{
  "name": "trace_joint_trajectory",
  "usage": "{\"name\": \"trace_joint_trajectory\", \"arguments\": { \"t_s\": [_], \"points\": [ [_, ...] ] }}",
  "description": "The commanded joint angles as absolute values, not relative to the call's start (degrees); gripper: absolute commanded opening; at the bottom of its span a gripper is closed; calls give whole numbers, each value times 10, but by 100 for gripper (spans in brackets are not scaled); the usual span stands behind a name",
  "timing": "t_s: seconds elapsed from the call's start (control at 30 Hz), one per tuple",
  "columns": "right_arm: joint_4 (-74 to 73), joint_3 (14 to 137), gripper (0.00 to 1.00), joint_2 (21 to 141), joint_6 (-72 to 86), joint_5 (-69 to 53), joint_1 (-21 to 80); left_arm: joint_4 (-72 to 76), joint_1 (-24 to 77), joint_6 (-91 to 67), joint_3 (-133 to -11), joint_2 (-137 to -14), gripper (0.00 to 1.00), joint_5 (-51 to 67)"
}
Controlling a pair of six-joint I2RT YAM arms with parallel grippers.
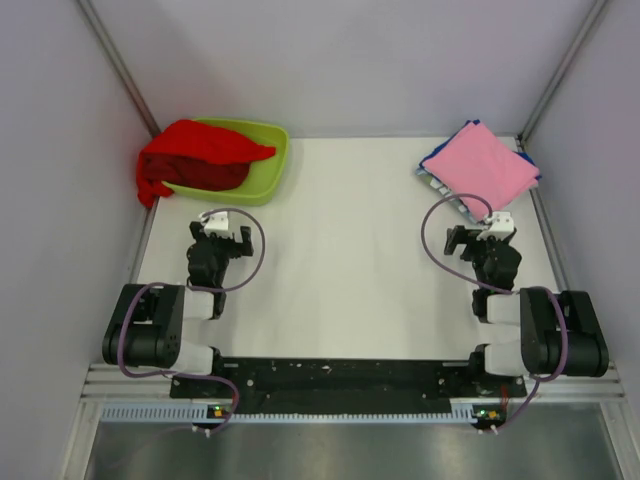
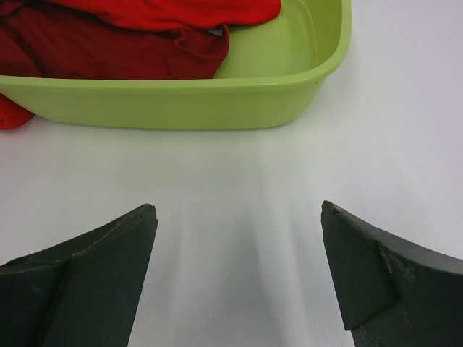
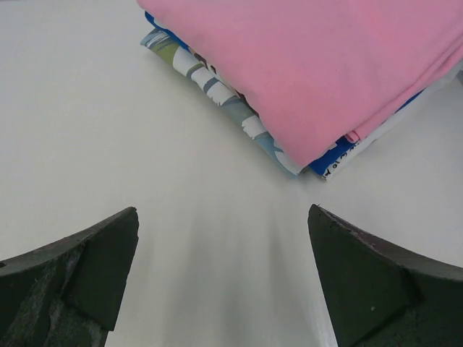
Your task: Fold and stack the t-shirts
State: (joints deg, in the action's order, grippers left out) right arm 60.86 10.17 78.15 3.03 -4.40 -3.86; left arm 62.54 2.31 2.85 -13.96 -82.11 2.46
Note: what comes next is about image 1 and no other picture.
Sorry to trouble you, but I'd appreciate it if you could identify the bright red t-shirt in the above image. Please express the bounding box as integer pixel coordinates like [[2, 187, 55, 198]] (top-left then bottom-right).
[[135, 119, 275, 208]]

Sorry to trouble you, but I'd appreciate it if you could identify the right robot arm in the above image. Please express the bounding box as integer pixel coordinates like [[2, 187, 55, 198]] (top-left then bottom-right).
[[444, 225, 609, 396]]

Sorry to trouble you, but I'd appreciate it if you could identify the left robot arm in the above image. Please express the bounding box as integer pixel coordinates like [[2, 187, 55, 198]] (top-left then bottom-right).
[[102, 221, 254, 397]]

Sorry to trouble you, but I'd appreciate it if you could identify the dark red t-shirt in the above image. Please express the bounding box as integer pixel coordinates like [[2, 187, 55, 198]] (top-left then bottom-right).
[[139, 155, 250, 192]]

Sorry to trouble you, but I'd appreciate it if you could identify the green plastic basin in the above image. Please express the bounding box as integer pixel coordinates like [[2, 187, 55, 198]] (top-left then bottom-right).
[[164, 117, 290, 206]]

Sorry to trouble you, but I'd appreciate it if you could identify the patterned folded t-shirt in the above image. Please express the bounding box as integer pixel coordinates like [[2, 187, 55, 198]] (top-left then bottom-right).
[[415, 166, 484, 225]]

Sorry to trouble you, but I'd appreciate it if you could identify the pink folded t-shirt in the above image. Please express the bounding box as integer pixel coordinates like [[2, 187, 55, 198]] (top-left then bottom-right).
[[424, 122, 540, 220]]

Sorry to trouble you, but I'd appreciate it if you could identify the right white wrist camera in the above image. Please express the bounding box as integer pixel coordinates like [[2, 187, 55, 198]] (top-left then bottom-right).
[[478, 211, 516, 240]]

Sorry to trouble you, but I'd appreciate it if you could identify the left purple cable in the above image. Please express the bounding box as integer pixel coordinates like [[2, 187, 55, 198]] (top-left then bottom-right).
[[114, 207, 267, 437]]

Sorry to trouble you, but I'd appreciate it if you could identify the purple cable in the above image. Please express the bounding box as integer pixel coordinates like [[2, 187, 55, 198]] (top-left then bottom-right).
[[114, 207, 267, 437], [420, 193, 569, 434]]

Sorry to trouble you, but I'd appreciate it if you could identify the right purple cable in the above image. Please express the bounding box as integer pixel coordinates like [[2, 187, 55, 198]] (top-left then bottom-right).
[[420, 193, 569, 434]]

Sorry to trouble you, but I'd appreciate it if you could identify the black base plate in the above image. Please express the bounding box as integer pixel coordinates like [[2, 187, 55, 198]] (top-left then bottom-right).
[[169, 355, 529, 415]]

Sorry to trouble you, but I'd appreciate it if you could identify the aluminium frame rail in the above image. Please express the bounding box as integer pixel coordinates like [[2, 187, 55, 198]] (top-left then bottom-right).
[[81, 364, 626, 403]]

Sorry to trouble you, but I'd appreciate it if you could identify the grey slotted cable duct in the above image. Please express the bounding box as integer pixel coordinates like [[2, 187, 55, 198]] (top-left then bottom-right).
[[101, 403, 500, 425]]

